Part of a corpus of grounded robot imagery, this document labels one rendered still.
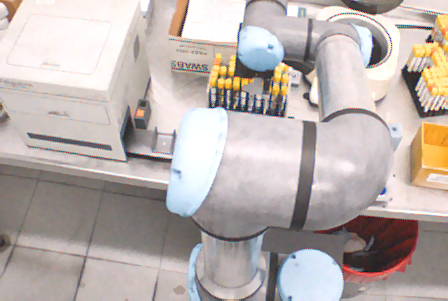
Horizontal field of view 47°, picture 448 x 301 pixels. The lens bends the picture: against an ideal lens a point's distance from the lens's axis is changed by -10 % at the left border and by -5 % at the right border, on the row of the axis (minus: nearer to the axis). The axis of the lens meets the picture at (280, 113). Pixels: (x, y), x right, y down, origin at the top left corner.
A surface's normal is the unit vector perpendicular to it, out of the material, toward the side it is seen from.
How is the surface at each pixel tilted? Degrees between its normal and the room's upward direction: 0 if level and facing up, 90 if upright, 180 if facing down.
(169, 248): 0
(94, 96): 90
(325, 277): 8
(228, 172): 33
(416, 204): 0
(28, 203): 0
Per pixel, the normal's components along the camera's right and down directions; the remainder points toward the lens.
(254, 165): 0.05, -0.16
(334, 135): 0.24, -0.77
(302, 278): 0.22, -0.49
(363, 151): 0.55, -0.49
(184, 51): -0.04, 0.80
